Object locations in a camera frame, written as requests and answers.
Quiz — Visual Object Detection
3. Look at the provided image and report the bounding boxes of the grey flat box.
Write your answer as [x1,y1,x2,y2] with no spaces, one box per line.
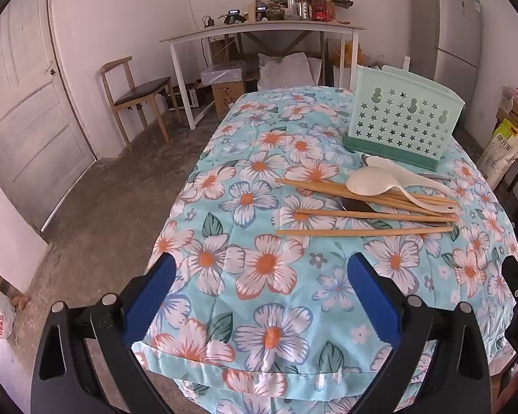
[200,61,248,87]

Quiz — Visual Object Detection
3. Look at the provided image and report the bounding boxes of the large white plastic spoon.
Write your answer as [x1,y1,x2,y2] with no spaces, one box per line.
[346,166,457,216]

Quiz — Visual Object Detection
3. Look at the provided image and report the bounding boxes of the white desk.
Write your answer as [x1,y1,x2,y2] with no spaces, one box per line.
[160,21,366,130]

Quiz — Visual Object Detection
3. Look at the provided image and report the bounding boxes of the wooden chopstick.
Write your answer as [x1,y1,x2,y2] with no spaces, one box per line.
[294,209,458,223]
[275,225,455,238]
[275,178,458,204]
[294,183,443,216]

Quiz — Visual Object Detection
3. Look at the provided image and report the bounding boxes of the yellow bag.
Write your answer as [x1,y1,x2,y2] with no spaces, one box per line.
[344,37,365,67]

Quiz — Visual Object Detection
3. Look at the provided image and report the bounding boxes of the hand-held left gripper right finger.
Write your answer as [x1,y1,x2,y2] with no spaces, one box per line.
[347,254,493,414]

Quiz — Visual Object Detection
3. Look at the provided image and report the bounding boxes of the white printed sack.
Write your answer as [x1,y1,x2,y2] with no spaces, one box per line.
[476,118,518,187]

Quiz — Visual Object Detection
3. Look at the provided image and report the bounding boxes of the wooden chair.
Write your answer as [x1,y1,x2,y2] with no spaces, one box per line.
[101,56,182,151]

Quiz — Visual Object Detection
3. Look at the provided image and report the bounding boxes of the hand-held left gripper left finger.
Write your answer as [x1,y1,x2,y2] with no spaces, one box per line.
[30,252,178,414]

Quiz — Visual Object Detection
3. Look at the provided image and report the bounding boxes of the white panel door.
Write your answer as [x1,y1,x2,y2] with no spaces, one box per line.
[0,0,98,230]

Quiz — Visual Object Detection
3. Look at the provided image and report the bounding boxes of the green plastic utensil holder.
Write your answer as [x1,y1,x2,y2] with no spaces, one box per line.
[343,65,466,171]

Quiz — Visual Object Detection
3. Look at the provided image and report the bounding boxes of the grey pillow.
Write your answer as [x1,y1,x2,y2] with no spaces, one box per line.
[257,52,315,92]

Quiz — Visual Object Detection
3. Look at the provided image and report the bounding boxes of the floral blanket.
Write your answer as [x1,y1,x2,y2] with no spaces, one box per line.
[129,86,518,414]

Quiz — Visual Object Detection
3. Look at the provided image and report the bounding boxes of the grey refrigerator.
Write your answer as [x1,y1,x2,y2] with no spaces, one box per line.
[409,0,484,96]

